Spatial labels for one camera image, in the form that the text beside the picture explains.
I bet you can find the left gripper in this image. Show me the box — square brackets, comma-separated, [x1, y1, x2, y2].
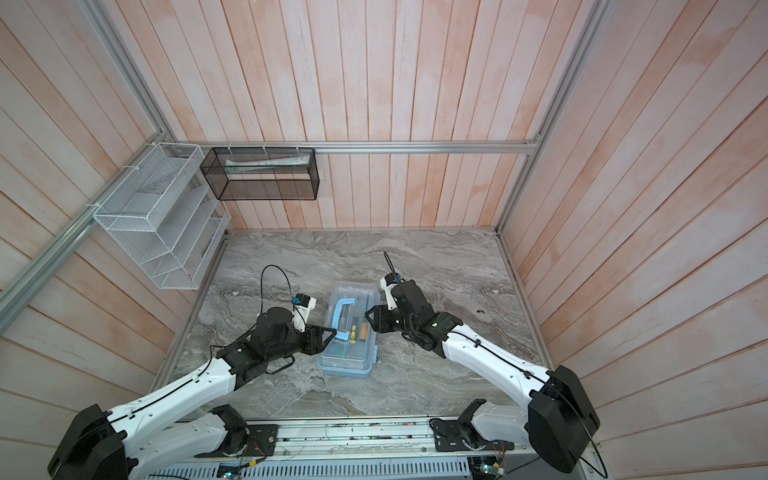
[267, 322, 338, 361]

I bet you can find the blue translucent plastic toolbox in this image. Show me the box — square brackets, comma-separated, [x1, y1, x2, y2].
[317, 282, 381, 378]

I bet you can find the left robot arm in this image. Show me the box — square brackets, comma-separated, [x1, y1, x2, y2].
[47, 307, 336, 479]

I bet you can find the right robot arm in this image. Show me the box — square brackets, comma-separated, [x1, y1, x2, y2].
[366, 273, 600, 474]

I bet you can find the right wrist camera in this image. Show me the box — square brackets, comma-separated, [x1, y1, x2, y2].
[380, 272, 402, 310]

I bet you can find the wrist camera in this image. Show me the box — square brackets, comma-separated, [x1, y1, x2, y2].
[380, 272, 402, 310]
[292, 293, 316, 332]

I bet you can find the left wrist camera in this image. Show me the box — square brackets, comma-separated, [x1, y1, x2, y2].
[292, 293, 316, 332]

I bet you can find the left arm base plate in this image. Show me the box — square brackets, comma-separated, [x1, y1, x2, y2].
[196, 424, 279, 458]

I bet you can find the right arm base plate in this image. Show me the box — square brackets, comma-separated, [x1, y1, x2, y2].
[428, 418, 515, 452]

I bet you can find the aluminium front rail frame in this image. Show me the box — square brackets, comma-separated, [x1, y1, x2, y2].
[103, 412, 603, 480]

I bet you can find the black mesh wall basket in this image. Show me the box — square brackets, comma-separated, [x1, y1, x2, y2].
[201, 146, 320, 201]

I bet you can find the white wire mesh shelf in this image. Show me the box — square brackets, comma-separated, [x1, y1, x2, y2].
[94, 143, 231, 290]

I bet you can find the horizontal aluminium wall rail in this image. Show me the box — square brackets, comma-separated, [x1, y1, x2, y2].
[194, 140, 538, 155]

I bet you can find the left aluminium wall rail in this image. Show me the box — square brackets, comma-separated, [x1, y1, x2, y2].
[1, 131, 172, 333]

